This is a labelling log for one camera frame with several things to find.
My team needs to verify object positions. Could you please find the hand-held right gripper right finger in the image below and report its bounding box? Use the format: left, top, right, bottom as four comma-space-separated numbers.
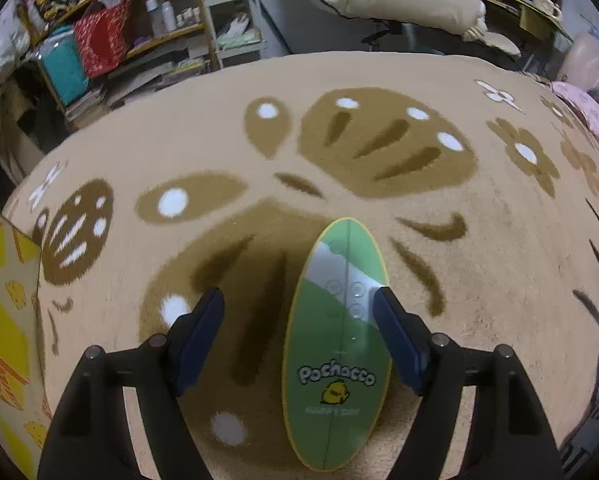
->
372, 285, 565, 480

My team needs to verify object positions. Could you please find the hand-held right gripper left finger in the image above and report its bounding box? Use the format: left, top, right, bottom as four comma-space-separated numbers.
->
37, 286, 226, 480

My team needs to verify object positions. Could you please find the green oval cartoon board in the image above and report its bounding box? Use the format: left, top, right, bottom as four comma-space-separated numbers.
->
282, 218, 393, 472

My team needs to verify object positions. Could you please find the printed cardboard box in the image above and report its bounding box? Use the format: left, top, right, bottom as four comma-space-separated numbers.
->
0, 197, 55, 480

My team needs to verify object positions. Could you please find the stack of books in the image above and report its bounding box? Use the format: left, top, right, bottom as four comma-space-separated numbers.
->
64, 85, 111, 122

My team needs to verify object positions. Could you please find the pink printed cloth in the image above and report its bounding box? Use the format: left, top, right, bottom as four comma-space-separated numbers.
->
549, 80, 599, 162

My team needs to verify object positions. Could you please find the teal storage box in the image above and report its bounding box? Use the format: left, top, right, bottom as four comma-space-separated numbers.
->
37, 27, 91, 107

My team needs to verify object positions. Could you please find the office chair base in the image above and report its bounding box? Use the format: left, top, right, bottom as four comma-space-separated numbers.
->
362, 17, 421, 54

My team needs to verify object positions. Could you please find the white trolley cart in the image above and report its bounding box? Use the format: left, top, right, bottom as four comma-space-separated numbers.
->
204, 0, 269, 68

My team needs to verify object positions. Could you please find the red patterned bag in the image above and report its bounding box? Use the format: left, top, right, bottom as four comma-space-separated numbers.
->
74, 0, 133, 79

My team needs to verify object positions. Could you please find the white plastic bottle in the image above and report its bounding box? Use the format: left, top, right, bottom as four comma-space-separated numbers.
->
160, 1, 178, 34

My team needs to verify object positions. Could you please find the clear plastic bottle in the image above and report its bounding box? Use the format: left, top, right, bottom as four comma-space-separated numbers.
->
146, 0, 165, 37

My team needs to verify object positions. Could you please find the pink pillow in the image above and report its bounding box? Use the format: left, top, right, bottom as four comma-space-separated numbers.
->
564, 32, 599, 92

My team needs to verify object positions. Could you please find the dark desk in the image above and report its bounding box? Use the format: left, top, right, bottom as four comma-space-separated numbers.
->
479, 0, 576, 72

